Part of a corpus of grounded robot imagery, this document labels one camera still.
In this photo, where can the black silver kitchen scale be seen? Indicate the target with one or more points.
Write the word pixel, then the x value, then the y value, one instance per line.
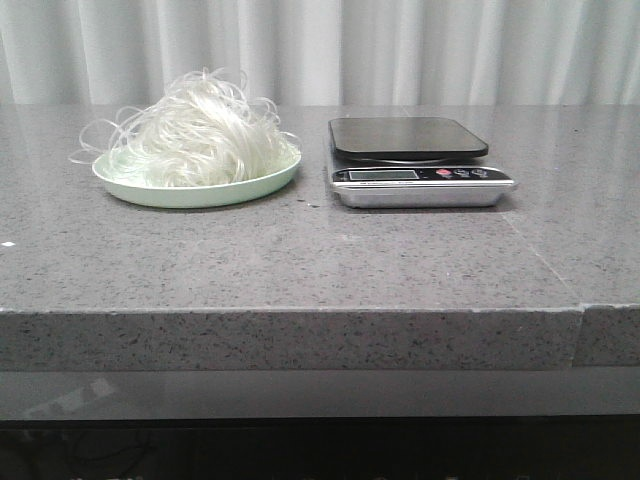
pixel 411 162

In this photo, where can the white vermicelli noodle bundle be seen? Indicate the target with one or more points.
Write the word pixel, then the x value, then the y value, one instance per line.
pixel 204 131

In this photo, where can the white pleated curtain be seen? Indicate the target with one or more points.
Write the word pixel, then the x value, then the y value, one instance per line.
pixel 325 52

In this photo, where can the pale green round plate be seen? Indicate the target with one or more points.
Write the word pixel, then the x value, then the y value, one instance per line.
pixel 194 197

